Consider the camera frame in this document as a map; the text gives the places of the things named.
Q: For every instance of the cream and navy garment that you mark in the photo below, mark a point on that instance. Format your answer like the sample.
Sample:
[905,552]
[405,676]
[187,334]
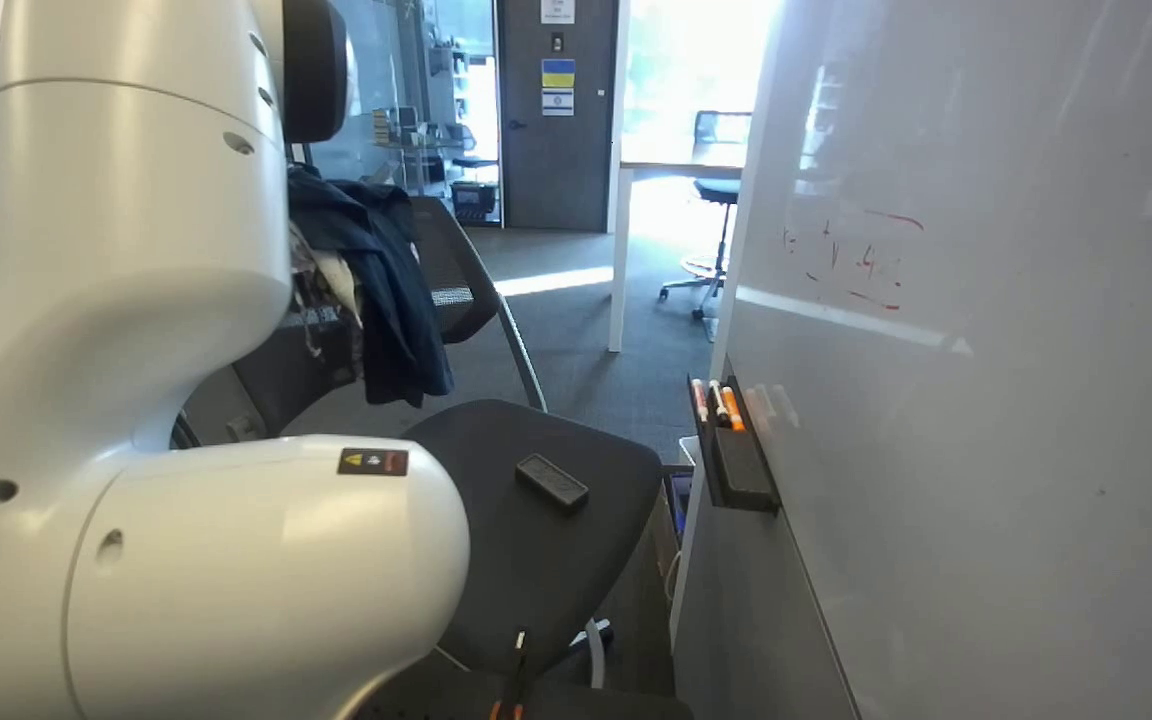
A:
[370,234]

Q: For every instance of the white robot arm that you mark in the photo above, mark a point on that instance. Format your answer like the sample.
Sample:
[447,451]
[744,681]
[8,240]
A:
[144,247]

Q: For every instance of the grey office chair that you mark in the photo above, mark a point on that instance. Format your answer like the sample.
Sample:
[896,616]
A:
[527,639]

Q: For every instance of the blue office chair left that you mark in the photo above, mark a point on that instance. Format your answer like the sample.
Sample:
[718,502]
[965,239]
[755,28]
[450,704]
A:
[718,137]

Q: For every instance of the orange marker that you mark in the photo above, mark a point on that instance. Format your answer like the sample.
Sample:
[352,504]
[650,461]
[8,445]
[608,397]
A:
[729,411]

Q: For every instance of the dark whiteboard tray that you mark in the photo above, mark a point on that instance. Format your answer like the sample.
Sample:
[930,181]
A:
[735,461]

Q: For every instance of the white meeting table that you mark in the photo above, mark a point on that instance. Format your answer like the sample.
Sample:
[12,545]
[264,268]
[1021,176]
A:
[653,199]

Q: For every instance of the blue yellow door poster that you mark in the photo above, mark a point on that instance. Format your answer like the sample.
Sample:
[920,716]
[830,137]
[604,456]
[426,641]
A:
[556,85]

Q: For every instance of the dark brown door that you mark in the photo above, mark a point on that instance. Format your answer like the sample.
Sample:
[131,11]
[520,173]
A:
[556,171]

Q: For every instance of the white door paper sign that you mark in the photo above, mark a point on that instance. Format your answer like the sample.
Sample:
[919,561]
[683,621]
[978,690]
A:
[556,12]

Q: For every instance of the large whiteboard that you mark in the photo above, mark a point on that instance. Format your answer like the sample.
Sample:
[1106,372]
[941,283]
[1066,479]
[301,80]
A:
[941,317]

